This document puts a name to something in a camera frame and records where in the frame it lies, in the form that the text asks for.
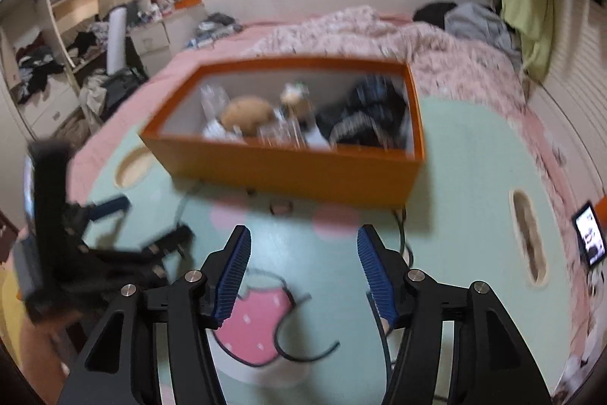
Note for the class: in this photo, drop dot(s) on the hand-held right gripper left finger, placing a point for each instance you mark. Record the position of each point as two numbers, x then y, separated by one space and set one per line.
234 277

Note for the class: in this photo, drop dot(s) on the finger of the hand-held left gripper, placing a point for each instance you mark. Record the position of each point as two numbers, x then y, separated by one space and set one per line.
161 243
106 206

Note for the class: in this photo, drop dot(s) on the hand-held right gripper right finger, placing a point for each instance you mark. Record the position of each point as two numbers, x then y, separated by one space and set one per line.
377 277

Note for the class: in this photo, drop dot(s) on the orange cardboard box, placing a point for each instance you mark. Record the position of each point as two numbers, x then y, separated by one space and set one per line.
284 177

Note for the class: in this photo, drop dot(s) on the clear bubble wrap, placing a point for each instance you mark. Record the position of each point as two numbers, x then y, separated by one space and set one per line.
213 101

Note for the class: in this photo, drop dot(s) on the brown plush toy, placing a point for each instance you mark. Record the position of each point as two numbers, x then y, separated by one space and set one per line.
246 111

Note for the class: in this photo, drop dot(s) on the black cloth bundle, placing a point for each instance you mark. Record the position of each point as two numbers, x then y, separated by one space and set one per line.
370 111

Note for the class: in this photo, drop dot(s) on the small cream figure toy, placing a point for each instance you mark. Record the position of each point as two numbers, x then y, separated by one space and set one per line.
294 94

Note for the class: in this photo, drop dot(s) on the yellow cloth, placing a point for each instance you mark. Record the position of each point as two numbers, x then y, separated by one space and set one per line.
9 300

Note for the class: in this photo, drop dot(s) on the white crumpled cloth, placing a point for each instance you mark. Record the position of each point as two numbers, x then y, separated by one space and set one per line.
92 94

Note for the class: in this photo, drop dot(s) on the black bag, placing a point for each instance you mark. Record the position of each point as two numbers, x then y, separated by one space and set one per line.
123 87

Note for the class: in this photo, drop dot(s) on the white paper roll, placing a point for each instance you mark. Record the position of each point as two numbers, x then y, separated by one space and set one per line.
116 39

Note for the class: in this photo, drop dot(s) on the white nightstand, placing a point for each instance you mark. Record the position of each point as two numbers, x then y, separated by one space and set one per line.
151 35

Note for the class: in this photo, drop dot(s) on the grey striped clothes pile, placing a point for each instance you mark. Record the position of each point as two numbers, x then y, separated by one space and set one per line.
213 30

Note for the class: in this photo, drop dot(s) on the smartphone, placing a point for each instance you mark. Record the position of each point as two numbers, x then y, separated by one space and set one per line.
590 234

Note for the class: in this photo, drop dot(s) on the small orange box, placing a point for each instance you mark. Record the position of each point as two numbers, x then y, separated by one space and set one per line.
187 2

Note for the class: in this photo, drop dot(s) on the pink floral blanket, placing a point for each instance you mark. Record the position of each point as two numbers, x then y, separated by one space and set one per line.
450 54

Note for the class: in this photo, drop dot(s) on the black clothing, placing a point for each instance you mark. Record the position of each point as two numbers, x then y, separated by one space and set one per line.
431 12

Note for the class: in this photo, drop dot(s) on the grey clothing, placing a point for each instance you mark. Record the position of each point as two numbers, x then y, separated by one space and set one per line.
474 23

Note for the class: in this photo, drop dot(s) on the yellow-green garment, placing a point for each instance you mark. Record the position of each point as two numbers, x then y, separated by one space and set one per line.
526 6

